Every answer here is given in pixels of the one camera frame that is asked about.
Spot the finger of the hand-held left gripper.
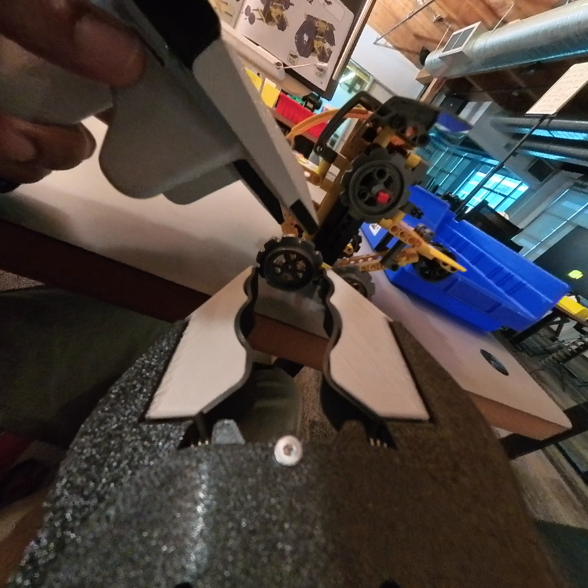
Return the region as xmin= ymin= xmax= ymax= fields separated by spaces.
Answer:
xmin=233 ymin=157 xmax=295 ymax=227
xmin=192 ymin=39 xmax=319 ymax=235

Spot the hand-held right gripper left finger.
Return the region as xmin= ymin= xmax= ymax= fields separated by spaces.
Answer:
xmin=144 ymin=266 xmax=258 ymax=447

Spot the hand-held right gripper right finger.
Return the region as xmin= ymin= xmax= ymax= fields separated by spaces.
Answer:
xmin=321 ymin=269 xmax=432 ymax=448

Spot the dark grey toy gear wheel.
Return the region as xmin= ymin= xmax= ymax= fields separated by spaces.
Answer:
xmin=256 ymin=235 xmax=321 ymax=294

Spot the yellow black toy vehicle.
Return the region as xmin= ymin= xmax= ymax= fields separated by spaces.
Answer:
xmin=275 ymin=91 xmax=469 ymax=299

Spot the person's left hand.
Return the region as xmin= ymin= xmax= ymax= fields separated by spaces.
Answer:
xmin=0 ymin=0 xmax=149 ymax=185

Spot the yellow storage bin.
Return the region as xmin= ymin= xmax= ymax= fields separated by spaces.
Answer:
xmin=246 ymin=69 xmax=281 ymax=108

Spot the red storage bin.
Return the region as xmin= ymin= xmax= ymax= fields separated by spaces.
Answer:
xmin=276 ymin=94 xmax=322 ymax=121

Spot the white page holder clip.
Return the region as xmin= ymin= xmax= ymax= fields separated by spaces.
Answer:
xmin=275 ymin=61 xmax=331 ymax=75

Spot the toy instruction booklet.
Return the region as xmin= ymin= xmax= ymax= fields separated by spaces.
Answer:
xmin=233 ymin=0 xmax=355 ymax=91

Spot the person's olive pants leg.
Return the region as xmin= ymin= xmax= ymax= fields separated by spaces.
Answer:
xmin=0 ymin=285 xmax=301 ymax=442

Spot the black display panel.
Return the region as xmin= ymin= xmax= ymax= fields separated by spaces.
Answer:
xmin=331 ymin=0 xmax=378 ymax=100

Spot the blue storage bin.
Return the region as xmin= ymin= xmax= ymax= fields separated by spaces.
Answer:
xmin=360 ymin=184 xmax=571 ymax=332

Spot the white air vent grille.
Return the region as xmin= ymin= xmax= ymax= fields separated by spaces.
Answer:
xmin=439 ymin=22 xmax=481 ymax=58

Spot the black stand with paper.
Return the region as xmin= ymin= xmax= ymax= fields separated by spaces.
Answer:
xmin=459 ymin=64 xmax=588 ymax=217

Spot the black desk cable grommet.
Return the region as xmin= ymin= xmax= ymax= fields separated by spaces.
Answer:
xmin=480 ymin=349 xmax=511 ymax=376

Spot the silver ventilation duct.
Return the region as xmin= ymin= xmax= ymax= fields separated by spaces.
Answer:
xmin=423 ymin=8 xmax=588 ymax=80
xmin=492 ymin=115 xmax=588 ymax=152

